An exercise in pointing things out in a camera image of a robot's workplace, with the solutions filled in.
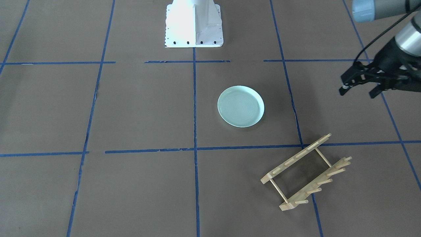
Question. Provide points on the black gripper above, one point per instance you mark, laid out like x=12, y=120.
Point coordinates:
x=392, y=56

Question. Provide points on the light green ceramic plate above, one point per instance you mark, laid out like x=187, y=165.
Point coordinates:
x=240, y=106

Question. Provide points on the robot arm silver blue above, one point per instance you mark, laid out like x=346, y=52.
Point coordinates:
x=408, y=38

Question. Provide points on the wooden dish rack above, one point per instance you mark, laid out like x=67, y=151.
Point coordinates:
x=303, y=174

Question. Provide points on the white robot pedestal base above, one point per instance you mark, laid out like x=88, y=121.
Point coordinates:
x=193, y=23

